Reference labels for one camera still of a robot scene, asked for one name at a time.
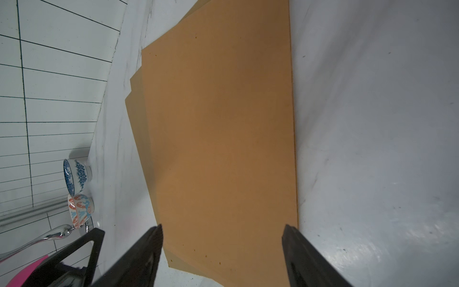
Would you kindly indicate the silver wire glass rack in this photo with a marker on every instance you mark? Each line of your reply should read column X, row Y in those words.
column 58, row 233

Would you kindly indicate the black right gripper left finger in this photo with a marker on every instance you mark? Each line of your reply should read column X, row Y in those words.
column 138, row 266

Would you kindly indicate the pink plastic wine glass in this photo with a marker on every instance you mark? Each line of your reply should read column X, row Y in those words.
column 19, row 279

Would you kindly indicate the red blue patterned bowl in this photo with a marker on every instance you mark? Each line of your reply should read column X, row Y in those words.
column 81, row 208

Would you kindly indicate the brown kraft file bag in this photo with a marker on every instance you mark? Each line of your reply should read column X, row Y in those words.
column 219, row 99

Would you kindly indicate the blue white patterned bowl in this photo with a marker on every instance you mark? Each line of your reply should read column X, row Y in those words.
column 77, row 175

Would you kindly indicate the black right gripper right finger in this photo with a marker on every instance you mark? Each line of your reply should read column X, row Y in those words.
column 305, row 265

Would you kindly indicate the lower brown kraft file bags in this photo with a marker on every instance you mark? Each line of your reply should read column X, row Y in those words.
column 137, row 112

